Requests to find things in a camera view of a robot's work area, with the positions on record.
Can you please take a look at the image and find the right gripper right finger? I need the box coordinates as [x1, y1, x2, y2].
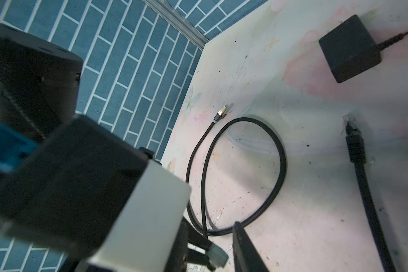
[232, 222, 269, 272]

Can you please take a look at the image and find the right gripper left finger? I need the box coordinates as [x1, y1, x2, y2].
[164, 222, 188, 272]

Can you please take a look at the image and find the long black cable loop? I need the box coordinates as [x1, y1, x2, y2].
[342, 113, 397, 272]

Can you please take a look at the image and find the small black adapter cable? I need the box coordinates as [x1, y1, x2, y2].
[318, 14, 408, 84]

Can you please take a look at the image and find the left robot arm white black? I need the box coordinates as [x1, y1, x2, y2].
[0, 23, 83, 142]

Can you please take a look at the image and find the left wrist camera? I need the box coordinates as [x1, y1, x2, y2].
[0, 116, 191, 272]

